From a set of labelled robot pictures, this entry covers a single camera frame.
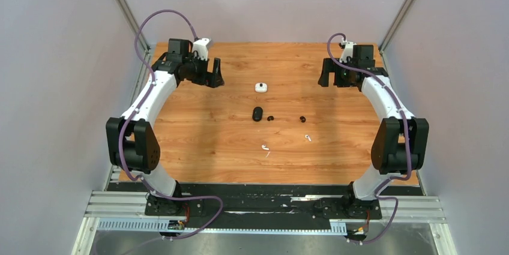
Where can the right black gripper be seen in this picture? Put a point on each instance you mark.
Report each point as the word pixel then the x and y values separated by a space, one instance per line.
pixel 330 66

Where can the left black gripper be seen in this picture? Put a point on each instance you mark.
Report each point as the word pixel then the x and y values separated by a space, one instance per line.
pixel 212 80

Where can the white earbud charging case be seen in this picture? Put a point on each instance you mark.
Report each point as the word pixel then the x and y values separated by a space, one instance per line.
pixel 261 87

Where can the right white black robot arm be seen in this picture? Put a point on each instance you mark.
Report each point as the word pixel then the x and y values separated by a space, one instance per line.
pixel 400 143

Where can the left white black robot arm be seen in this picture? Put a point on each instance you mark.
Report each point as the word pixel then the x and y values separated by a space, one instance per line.
pixel 132 143

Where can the black earbud charging case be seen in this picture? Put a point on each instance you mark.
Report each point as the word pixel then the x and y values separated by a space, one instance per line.
pixel 257 114

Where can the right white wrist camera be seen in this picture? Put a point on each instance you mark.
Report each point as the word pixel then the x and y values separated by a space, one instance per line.
pixel 347 48

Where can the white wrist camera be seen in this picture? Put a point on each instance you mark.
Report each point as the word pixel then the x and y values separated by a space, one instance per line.
pixel 347 48
pixel 200 48

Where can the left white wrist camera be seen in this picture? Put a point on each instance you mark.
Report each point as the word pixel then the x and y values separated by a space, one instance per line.
pixel 200 48

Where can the right aluminium corner post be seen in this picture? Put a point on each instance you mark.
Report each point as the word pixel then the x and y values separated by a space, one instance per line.
pixel 400 16

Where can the aluminium corner post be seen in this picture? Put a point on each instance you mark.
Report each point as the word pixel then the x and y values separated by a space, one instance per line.
pixel 123 6
pixel 400 16

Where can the left aluminium corner post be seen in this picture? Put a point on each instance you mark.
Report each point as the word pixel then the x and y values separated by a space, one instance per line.
pixel 123 6

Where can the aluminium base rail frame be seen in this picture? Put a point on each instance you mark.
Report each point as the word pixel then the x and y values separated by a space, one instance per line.
pixel 258 218

